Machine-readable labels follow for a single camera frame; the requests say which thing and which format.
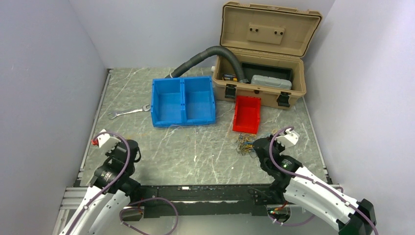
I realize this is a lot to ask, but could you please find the silver combination wrench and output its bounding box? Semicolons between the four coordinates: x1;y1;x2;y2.
107;104;151;119

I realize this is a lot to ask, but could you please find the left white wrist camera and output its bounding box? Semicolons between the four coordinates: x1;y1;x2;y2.
91;129;121;152

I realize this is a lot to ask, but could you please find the red plastic bin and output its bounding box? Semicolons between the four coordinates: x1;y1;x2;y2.
232;95;261;134

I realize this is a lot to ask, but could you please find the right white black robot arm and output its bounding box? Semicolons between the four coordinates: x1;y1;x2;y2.
253;134;378;235

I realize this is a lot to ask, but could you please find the yellow black wire bundle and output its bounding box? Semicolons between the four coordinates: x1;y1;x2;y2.
234;133;260;159

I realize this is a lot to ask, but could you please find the blue two-compartment bin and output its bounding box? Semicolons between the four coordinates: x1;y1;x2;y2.
150;76;216;128

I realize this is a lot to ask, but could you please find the small colourful box in toolbox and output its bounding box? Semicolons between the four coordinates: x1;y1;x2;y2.
223;74;238;82

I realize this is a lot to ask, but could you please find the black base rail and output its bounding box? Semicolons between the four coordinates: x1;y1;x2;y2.
122;184;291;221

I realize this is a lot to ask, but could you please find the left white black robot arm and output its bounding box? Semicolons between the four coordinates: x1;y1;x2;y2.
60;140;142;235

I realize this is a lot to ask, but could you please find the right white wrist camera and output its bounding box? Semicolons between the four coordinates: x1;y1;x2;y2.
276;128;300;152

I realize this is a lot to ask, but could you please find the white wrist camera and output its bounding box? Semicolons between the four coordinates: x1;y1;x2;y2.
91;129;121;152
276;128;300;152

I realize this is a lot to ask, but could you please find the grey corrugated hose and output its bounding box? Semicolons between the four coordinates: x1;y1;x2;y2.
166;46;249;84

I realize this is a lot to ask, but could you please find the tan open toolbox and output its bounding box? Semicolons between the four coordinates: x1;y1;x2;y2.
212;1;323;110

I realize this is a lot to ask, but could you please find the grey plastic case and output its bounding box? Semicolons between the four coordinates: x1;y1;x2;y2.
251;75;292;90

